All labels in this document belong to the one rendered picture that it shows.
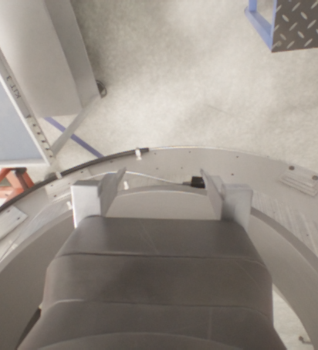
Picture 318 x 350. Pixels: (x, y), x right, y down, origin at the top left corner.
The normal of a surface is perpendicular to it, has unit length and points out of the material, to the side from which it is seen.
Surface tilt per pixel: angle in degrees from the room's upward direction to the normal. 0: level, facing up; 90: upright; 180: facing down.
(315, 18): 0
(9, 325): 87
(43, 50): 0
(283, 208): 90
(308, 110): 0
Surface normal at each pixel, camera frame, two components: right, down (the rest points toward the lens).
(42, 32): -0.15, 0.65
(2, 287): 0.93, 0.09
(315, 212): -0.16, -0.76
